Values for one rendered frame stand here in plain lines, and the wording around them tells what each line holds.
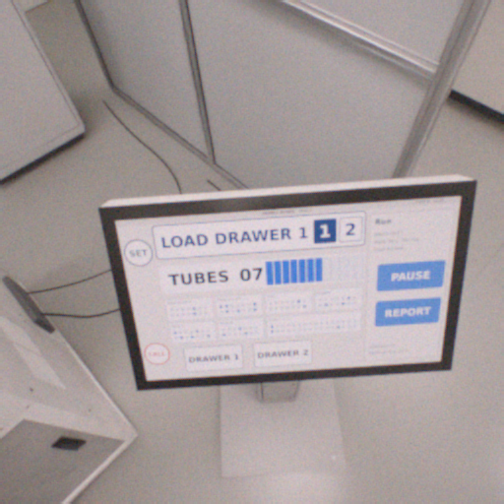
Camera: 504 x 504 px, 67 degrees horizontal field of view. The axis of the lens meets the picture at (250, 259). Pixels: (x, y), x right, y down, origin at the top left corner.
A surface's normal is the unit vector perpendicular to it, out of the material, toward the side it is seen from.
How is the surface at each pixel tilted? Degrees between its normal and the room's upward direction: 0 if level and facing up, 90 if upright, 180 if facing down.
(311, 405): 5
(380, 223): 50
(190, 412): 0
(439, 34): 90
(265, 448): 3
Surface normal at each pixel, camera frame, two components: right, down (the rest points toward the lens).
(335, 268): 0.01, 0.35
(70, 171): -0.04, -0.48
